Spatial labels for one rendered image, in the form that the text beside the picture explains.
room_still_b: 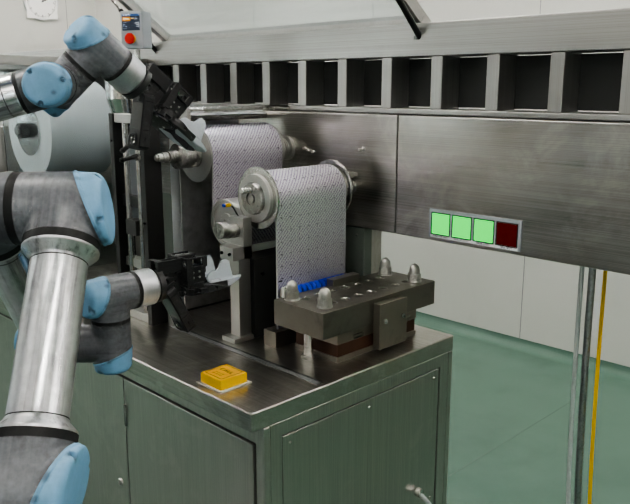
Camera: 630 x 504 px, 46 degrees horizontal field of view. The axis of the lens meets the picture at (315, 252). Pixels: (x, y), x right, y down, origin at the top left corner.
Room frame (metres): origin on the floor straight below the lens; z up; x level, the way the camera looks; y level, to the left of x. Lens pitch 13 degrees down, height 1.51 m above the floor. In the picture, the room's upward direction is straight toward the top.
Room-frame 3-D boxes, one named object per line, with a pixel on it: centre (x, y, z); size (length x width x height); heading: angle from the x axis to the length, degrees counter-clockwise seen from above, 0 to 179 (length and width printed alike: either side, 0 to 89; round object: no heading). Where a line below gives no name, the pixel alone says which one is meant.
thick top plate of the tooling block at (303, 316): (1.74, -0.10, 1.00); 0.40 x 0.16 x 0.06; 135
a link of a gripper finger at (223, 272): (1.57, 0.20, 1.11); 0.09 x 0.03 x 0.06; 126
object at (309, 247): (1.79, 0.01, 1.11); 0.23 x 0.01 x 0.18; 135
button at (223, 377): (1.47, 0.19, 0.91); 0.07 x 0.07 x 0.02; 45
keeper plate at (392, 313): (1.68, -0.18, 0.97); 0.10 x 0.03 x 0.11; 135
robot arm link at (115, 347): (1.40, 0.42, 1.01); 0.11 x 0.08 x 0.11; 91
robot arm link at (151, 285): (1.46, 0.35, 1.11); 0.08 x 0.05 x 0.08; 45
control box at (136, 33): (2.16, 0.50, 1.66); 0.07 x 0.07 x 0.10; 71
